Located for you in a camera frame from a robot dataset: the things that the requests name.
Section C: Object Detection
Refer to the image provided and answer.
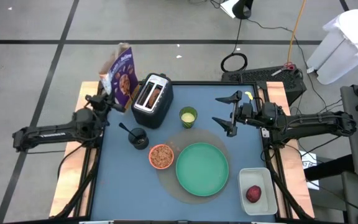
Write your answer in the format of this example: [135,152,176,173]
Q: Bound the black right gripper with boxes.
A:
[211,90,263,138]

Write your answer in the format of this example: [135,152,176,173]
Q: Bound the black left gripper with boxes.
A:
[85,89,127,114]

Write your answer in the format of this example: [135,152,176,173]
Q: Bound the purple cereal box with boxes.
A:
[99,42,140,110]

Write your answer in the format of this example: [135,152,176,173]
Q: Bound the black spoon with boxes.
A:
[118,122,142,143]

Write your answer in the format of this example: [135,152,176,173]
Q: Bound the green cup with juice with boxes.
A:
[179,106,198,129]

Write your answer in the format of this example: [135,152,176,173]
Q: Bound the white plastic container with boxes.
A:
[237,167,278,216]

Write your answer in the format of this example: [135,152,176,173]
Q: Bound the red apple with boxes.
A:
[246,185,262,204]

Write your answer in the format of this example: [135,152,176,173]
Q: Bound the black silver toaster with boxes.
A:
[131,73,174,130]

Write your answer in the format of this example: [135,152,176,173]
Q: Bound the black perforated case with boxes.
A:
[221,64,307,105]

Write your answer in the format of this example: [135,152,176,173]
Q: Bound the orange bowl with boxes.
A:
[149,144,175,170]

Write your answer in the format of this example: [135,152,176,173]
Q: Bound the green plate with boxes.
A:
[175,142,229,197]

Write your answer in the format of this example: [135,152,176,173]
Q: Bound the grey round placemat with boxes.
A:
[156,127,231,205]

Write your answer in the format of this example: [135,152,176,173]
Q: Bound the printed white paper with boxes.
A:
[300,151,320,190]

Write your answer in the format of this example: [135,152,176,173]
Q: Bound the wooden side board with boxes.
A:
[258,81,316,218]
[48,81,109,218]

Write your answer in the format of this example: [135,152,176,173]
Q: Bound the black rounded stand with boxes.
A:
[231,0,254,20]

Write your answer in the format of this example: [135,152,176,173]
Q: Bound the white paper sheet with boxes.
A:
[219,0,241,19]

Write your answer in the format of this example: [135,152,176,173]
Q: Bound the white trash bin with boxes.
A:
[306,29,358,85]

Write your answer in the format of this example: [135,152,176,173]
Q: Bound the black beam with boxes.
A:
[303,154,356,182]

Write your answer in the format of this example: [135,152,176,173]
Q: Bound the black coiled cable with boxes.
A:
[220,18,249,73]

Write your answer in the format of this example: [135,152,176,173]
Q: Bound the red handled scissors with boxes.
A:
[271,61,295,77]

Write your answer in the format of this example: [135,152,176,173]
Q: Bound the orange extension cord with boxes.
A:
[287,0,307,63]

